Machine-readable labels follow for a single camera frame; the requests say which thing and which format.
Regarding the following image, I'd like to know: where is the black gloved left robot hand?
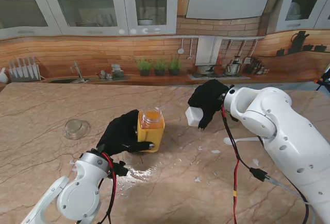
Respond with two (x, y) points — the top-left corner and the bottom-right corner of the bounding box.
(96, 109), (155, 157)

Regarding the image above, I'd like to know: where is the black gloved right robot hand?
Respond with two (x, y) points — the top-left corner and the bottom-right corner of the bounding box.
(187, 79), (230, 131)

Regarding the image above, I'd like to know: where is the white square jar lid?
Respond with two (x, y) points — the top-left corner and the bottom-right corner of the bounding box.
(185, 106), (204, 127)

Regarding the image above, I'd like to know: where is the yellow coffee jar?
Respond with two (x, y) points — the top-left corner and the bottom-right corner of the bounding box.
(137, 107), (166, 153)

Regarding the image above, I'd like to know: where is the domed glass jar lid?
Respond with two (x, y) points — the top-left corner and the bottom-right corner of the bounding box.
(63, 119), (91, 140)

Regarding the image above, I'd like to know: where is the white plastic spoon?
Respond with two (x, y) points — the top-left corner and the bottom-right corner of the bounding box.
(223, 136), (261, 146)

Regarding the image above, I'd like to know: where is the printed kitchen backdrop banner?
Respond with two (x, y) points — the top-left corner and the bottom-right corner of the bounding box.
(0, 0), (330, 91)

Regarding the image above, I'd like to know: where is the black tripod with orange clip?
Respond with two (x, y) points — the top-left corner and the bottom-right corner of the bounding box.
(315, 63), (330, 91)

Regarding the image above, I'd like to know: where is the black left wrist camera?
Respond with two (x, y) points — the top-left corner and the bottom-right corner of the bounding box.
(110, 161), (128, 177)

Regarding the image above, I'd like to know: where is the red black left wrist cable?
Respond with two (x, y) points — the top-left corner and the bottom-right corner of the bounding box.
(97, 151), (118, 224)

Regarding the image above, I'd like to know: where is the red black wrist cable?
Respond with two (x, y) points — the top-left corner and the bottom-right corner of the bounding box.
(97, 151), (118, 224)
(220, 105), (310, 224)

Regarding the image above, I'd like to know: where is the red black right wrist cable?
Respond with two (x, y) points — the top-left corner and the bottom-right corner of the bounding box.
(220, 105), (310, 224)

